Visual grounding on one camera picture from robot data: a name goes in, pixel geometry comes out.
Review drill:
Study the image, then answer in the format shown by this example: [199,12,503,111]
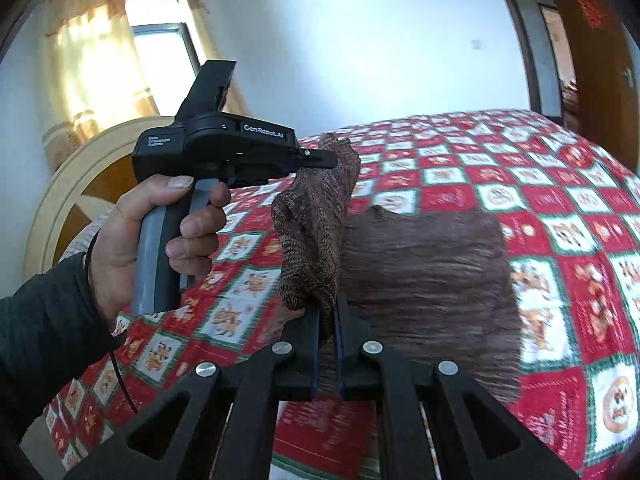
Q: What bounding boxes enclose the red checkered cartoon bedspread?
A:
[46,110,639,479]

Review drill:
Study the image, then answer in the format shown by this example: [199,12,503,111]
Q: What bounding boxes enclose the window with frame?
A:
[125,0,201,116]

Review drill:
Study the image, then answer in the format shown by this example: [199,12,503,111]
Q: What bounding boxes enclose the brown knitted sweater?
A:
[271,133,521,404]

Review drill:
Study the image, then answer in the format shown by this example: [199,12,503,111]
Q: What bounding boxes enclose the brown wooden door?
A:
[554,0,639,170]

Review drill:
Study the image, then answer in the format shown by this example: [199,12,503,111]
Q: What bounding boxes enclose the person's left hand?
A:
[89,174,231,323]

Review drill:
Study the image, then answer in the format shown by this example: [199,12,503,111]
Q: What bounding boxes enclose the yellow patterned curtain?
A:
[40,0,158,172]

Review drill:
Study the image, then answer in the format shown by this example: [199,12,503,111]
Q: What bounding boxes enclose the black thin cable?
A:
[81,228,141,416]

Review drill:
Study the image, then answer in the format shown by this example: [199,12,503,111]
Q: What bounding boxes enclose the silver door handle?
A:
[620,67,634,90]

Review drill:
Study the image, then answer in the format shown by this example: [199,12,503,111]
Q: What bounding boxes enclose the dark brown door frame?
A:
[506,0,563,126]

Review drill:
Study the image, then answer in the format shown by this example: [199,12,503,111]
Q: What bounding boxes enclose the cream and brown headboard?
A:
[23,116,172,280]

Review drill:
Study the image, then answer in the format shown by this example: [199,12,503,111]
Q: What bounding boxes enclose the red paper door decoration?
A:
[576,0,608,29]

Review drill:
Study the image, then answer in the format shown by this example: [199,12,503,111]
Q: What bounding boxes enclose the dark left sleeve forearm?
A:
[1,254,124,479]

